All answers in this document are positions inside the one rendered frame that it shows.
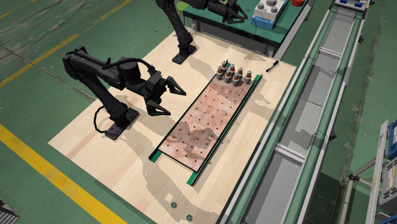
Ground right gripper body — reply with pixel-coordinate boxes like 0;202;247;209
136;65;170;105

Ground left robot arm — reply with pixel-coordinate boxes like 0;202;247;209
156;0;220;65

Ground pink perforated board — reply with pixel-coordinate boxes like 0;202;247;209
158;75;254;173

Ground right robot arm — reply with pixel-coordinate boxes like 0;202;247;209
62;54;162;140

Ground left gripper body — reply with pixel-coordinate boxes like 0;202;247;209
216;0;237;23

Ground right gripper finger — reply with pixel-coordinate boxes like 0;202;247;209
168;76;186;96
146;100;171;116

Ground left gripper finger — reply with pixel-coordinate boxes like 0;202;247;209
234;5;248;19
228;10;244;24

